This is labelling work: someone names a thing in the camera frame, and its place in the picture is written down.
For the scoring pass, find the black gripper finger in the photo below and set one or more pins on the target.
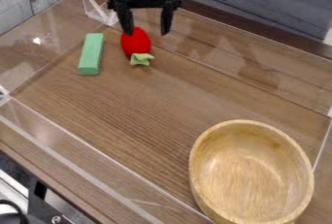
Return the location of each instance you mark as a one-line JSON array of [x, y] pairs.
[[167, 19], [125, 16]]

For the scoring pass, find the red plush strawberry toy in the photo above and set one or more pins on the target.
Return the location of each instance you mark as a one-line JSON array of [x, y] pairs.
[[137, 47]]

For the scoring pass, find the clear acrylic corner stand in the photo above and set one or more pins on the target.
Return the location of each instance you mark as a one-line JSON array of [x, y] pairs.
[[100, 12]]

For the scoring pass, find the green rectangular block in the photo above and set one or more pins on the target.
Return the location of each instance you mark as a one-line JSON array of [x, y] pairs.
[[92, 54]]

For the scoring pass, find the clear acrylic tray barrier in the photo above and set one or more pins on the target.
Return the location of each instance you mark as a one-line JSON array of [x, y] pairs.
[[106, 138]]

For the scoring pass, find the wooden bowl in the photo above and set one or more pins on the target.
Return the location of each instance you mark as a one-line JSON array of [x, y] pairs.
[[250, 174]]

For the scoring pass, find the black table leg bracket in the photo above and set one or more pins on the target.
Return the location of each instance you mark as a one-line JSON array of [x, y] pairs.
[[39, 208]]

